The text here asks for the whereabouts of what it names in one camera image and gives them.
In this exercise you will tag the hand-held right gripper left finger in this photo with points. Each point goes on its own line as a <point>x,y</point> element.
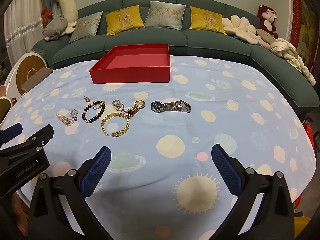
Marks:
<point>96,173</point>

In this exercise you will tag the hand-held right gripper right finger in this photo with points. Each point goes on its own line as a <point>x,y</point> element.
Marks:
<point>226,171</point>

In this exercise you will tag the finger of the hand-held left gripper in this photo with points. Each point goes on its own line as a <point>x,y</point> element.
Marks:
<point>11,131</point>
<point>45,133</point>

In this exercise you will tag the gold bangle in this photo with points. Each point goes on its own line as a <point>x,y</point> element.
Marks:
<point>113,115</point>

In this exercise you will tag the silver wristwatch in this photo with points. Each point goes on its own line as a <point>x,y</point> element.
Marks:
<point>158,105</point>

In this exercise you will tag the red shallow box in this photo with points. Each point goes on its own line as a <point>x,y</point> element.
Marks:
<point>130,76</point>

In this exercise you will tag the olive round object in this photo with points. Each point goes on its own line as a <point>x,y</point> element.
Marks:
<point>5,107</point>

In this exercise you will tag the orange round object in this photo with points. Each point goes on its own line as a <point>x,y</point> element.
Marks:
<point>2,90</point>

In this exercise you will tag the brown board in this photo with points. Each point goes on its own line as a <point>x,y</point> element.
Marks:
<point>36,78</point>

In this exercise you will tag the round white wooden disc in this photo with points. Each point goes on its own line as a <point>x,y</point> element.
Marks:
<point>27,67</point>

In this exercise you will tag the blue planet print tablecloth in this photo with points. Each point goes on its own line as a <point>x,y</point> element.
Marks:
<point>175,125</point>

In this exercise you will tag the twisted silver ornament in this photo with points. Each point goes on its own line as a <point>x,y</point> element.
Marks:
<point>123,109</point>

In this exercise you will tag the red plastic object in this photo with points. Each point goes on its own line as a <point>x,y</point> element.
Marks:
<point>309,131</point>

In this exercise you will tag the yellow object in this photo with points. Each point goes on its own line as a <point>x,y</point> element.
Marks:
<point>302,227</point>

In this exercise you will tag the grey pig plush toy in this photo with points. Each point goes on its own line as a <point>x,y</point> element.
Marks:
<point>53,27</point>

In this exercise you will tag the white sheer curtain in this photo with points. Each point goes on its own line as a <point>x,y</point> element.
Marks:
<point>22,25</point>

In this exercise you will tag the pale blue embroidered cushion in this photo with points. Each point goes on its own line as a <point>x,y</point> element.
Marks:
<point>86,26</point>
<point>165,15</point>

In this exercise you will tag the red curtain bow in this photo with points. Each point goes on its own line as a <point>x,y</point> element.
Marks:
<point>46,15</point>

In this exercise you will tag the white long plush toy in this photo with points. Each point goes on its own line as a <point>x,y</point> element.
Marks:
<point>66,5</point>

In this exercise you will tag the white crumpled duvet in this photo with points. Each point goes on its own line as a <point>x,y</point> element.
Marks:
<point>292,55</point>

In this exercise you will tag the dark patterned cloth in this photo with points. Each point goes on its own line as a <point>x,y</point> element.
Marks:
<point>235,36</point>

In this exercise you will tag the yellow embroidered cushion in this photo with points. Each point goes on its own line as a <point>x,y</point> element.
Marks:
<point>206,20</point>
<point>123,20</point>

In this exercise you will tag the beige plush pillow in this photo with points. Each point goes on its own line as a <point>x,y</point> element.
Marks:
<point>265,38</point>

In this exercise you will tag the white flower cushion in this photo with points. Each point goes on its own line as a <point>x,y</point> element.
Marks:
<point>240,27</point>

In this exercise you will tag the teal sofa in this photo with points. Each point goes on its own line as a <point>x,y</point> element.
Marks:
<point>155,37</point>

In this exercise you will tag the red monkey plush toy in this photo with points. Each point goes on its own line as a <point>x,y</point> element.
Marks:
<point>267,20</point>

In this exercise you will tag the red bordered wall painting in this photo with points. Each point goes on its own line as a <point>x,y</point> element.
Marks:
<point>297,12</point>

